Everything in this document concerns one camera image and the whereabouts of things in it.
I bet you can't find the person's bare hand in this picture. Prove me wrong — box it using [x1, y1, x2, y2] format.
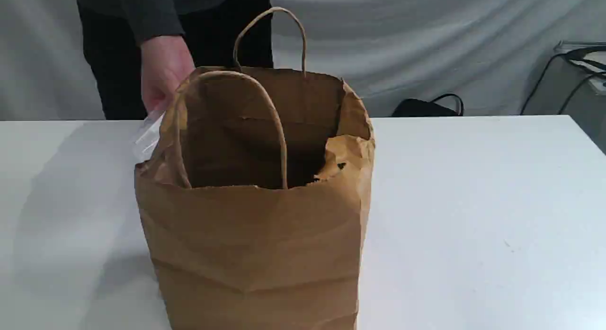
[140, 35, 195, 113]

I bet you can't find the clear plastic tubes orange cap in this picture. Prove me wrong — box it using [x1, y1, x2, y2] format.
[133, 110, 165, 162]

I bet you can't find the brown paper bag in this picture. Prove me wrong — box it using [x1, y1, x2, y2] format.
[134, 7, 376, 330]

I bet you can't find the dark grey sleeve forearm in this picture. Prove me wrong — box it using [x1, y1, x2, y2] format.
[119, 0, 184, 45]

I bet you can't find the black object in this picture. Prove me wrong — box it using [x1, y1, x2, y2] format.
[391, 93, 465, 118]

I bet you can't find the grey backdrop cloth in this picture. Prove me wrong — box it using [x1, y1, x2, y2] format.
[0, 0, 605, 120]

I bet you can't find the black cable on cabinet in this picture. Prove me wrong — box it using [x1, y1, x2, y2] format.
[520, 47, 606, 116]

